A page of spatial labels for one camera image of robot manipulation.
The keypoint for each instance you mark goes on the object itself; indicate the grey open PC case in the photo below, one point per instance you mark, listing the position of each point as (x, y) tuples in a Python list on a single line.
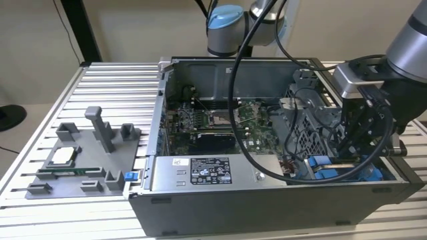
[(233, 212)]

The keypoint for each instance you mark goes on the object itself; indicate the silver power supply unit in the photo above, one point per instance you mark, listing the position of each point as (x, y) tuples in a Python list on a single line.
[(162, 175)]

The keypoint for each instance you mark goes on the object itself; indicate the silver chipset heat sink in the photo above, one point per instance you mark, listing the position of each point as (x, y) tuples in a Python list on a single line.
[(251, 145)]

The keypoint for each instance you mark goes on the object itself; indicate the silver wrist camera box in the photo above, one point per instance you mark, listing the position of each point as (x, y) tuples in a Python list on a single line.
[(349, 82)]

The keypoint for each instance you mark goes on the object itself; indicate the black graphics card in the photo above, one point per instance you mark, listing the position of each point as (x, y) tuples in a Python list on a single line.
[(213, 143)]

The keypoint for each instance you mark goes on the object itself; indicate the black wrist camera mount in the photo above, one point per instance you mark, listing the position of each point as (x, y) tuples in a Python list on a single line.
[(367, 67)]

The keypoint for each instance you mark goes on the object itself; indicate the black round stand base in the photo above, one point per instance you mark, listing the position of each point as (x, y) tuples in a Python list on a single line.
[(10, 117)]

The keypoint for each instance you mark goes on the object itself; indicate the silver perforated disk bay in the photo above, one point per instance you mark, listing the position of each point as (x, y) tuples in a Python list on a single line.
[(313, 110)]

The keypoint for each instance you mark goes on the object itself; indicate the silver CPU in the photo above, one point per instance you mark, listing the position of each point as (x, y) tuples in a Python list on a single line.
[(64, 155)]

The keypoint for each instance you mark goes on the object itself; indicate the green RAM stick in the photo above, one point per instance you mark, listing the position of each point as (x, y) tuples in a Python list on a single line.
[(82, 171)]

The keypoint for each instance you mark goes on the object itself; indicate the CPU socket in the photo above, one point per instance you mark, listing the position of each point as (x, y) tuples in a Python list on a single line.
[(220, 119)]

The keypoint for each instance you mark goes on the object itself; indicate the grey parts rack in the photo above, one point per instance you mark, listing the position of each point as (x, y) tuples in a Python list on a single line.
[(82, 147)]

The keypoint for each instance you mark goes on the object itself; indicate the black metal post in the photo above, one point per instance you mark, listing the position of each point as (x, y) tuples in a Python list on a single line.
[(81, 30)]

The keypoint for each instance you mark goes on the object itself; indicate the small blue plastic block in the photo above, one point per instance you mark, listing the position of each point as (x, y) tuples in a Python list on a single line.
[(129, 176)]

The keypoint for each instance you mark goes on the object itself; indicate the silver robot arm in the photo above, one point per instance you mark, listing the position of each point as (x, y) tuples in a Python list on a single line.
[(409, 45)]

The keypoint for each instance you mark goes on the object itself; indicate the green motherboard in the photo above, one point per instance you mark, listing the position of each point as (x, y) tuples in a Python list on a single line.
[(263, 132)]

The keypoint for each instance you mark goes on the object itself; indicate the hard disk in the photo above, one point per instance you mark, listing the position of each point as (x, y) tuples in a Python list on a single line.
[(324, 173)]

